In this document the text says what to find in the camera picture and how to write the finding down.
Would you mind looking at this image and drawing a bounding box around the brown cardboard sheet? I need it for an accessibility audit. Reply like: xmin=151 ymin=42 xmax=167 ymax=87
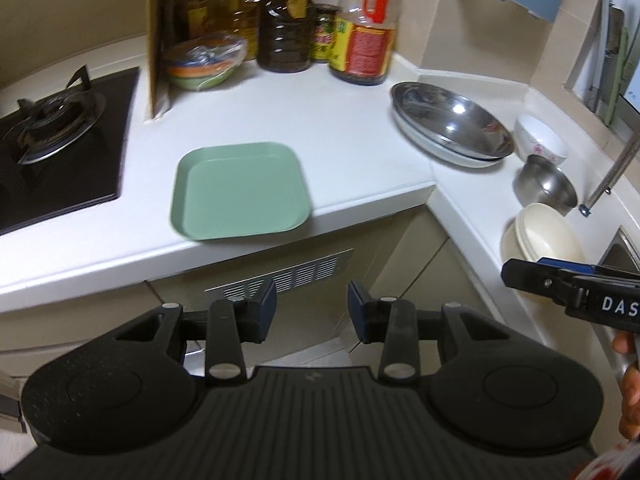
xmin=145 ymin=0 xmax=187 ymax=122

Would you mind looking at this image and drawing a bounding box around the beige base cabinet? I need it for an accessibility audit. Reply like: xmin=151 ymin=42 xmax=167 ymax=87
xmin=0 ymin=195 xmax=543 ymax=378

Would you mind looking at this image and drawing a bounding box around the metal cabinet vent grille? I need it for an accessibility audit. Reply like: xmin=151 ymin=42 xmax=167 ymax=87
xmin=204 ymin=248 xmax=354 ymax=302

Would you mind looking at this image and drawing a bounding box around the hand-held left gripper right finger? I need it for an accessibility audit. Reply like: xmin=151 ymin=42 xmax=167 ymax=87
xmin=346 ymin=280 xmax=506 ymax=382

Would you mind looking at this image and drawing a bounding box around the black burner pan support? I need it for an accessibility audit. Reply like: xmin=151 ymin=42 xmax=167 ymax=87
xmin=0 ymin=65 xmax=107 ymax=166

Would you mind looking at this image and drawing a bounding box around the stainless steel plate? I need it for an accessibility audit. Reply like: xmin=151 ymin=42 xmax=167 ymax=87
xmin=390 ymin=81 xmax=516 ymax=162

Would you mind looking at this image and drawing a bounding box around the dark liquid plastic bottle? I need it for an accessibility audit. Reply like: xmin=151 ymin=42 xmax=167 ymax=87
xmin=256 ymin=0 xmax=314 ymax=74

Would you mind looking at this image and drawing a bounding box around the green square plate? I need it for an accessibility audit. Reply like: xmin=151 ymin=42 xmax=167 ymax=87
xmin=169 ymin=141 xmax=315 ymax=243

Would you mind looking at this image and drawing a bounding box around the stack of coloured plastic bowls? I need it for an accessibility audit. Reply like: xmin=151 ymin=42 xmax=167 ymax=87
xmin=162 ymin=31 xmax=248 ymax=92

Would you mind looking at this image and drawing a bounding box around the cream bowl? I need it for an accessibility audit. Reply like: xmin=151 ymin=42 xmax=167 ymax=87
xmin=515 ymin=202 xmax=587 ymax=267
xmin=500 ymin=220 xmax=543 ymax=301

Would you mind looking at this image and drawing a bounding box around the clear oil bottle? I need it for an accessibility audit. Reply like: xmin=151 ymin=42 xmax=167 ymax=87
xmin=215 ymin=0 xmax=262 ymax=61

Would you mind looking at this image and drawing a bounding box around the red white patterned clothing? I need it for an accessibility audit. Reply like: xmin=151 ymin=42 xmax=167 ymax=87
xmin=575 ymin=442 xmax=640 ymax=480

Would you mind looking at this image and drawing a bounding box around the large bottle with red handle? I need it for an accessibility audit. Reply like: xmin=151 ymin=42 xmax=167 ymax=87
xmin=328 ymin=0 xmax=399 ymax=86

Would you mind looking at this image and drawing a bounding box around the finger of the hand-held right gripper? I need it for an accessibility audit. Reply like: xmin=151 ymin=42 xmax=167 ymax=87
xmin=537 ymin=256 xmax=608 ymax=277
xmin=501 ymin=259 xmax=582 ymax=307

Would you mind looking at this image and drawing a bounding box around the white floral bowl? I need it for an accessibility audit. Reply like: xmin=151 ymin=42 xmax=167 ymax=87
xmin=514 ymin=113 xmax=570 ymax=167

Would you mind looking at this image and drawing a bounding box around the yellow oil bottle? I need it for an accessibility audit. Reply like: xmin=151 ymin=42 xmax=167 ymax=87
xmin=181 ymin=0 xmax=217 ymax=42

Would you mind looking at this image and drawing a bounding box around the black glass gas cooktop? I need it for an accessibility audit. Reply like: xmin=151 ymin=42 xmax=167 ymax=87
xmin=0 ymin=66 xmax=141 ymax=237

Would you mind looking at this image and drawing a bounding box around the stainless steel bowl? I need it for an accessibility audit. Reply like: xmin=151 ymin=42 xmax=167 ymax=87
xmin=512 ymin=154 xmax=579 ymax=217

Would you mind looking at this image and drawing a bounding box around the stainless steel sink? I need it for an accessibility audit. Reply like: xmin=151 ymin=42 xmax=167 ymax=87
xmin=597 ymin=225 xmax=640 ymax=275

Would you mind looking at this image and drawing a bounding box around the person's right hand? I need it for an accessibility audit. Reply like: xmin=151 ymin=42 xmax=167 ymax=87
xmin=612 ymin=332 xmax=640 ymax=442

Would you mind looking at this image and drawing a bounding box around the small sauce jar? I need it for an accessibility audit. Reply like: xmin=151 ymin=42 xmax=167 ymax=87
xmin=310 ymin=4 xmax=339 ymax=64

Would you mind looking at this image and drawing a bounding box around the steel faucet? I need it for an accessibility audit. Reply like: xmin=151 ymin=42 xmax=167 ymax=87
xmin=579 ymin=132 xmax=640 ymax=218

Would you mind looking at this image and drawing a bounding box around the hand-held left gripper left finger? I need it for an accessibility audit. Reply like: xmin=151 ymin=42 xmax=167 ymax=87
xmin=112 ymin=276 xmax=278 ymax=384

